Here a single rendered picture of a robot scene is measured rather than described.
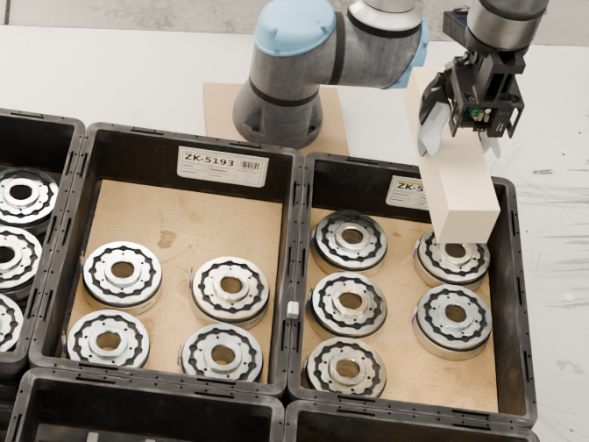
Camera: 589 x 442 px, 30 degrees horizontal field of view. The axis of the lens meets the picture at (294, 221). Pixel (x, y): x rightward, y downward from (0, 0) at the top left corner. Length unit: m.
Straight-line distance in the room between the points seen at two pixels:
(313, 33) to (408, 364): 0.53
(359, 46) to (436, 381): 0.55
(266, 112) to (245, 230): 0.28
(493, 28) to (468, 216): 0.23
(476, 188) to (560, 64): 0.90
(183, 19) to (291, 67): 1.48
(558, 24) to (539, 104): 1.41
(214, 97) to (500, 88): 0.77
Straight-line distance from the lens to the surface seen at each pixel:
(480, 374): 1.48
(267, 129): 1.78
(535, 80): 2.11
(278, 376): 1.30
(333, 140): 1.84
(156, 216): 1.56
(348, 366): 1.41
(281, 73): 1.71
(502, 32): 1.17
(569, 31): 3.45
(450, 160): 1.32
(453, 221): 1.28
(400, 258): 1.56
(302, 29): 1.68
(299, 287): 1.37
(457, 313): 1.50
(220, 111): 1.85
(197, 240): 1.53
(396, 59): 1.72
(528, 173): 1.93
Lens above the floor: 2.02
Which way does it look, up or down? 49 degrees down
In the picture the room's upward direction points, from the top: 12 degrees clockwise
